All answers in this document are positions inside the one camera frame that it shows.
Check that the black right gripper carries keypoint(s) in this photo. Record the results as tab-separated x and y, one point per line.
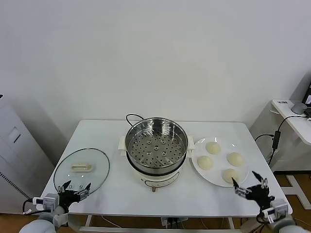
260	194

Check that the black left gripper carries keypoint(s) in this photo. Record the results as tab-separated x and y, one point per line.
69	197

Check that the white steamed baozi bun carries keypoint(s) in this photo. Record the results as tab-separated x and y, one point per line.
235	159
213	148
205	162
228	174

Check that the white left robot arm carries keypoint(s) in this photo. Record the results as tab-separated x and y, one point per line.
36	225

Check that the stainless steel steamer basket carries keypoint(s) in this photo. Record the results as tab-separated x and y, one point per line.
170	128

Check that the white round plate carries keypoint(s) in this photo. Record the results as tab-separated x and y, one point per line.
218	167

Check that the white floor cabinet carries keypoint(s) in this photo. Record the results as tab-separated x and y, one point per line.
14	150

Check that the white side desk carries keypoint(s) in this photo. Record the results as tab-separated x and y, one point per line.
298	131

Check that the white electric cooker base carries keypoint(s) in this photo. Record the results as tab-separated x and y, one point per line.
158	179

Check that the small printed desk label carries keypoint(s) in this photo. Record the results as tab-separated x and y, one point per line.
283	102

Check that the white power strip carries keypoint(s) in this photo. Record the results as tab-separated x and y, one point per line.
167	222

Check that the grey round desk object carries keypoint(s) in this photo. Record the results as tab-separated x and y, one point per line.
298	108

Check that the dark laptop screen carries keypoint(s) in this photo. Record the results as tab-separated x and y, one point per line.
307	95

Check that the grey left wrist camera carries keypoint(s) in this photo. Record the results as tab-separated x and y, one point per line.
46	201

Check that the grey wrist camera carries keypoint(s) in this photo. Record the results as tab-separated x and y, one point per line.
275	209
46	201

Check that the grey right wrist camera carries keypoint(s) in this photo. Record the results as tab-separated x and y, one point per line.
275	209

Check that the white desk base frame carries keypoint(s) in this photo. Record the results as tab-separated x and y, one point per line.
297	191

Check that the white table frame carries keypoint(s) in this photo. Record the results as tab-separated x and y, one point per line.
136	228

